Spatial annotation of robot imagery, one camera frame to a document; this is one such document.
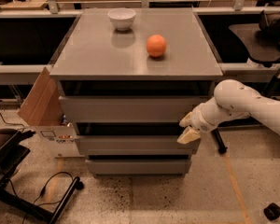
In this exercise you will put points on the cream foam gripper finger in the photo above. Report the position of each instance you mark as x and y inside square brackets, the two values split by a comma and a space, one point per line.
[185, 121]
[189, 135]

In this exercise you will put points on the grey top drawer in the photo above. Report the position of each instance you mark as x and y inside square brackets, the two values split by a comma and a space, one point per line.
[131, 100]

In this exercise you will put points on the grey drawer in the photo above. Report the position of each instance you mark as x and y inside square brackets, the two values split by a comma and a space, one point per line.
[133, 138]
[140, 165]
[131, 100]

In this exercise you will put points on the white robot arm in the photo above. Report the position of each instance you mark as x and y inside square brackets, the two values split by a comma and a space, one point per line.
[232, 100]

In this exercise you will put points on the grey drawer cabinet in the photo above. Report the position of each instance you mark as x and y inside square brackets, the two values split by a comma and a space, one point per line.
[97, 51]

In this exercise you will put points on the grey middle drawer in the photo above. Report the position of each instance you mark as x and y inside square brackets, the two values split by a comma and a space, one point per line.
[133, 138]

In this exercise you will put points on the grey bottom drawer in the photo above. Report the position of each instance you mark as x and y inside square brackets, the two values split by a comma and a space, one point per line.
[140, 165]

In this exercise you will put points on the black table leg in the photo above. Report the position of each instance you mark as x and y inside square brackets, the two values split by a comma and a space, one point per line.
[222, 149]

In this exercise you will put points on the orange ball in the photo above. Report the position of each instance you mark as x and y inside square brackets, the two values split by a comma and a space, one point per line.
[156, 46]

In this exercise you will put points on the black office chair right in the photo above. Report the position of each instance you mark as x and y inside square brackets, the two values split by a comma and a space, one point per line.
[262, 39]

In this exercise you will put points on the black caster bottom right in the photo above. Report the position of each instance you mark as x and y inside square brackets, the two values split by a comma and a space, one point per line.
[272, 211]

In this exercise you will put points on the white ceramic bowl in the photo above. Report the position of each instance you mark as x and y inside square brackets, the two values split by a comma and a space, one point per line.
[122, 18]

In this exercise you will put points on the white labelled box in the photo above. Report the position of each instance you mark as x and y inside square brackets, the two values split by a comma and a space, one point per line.
[60, 140]

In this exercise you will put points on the brown cardboard box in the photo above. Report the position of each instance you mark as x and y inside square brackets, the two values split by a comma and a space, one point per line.
[42, 107]

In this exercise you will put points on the black chair left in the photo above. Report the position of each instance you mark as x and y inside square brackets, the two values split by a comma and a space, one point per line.
[11, 155]

